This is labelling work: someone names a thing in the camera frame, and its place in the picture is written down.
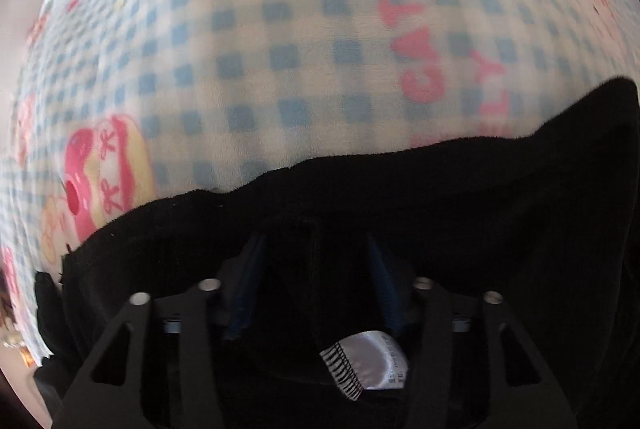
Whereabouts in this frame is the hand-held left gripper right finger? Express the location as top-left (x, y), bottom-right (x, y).
top-left (367, 233), bottom-right (580, 429)

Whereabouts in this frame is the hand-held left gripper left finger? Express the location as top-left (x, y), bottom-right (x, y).
top-left (60, 231), bottom-right (267, 429)

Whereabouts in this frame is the black fleece jacket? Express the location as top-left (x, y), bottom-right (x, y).
top-left (32, 76), bottom-right (640, 429)

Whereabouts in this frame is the blue checked printed blanket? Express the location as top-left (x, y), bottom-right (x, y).
top-left (0, 0), bottom-right (640, 375)

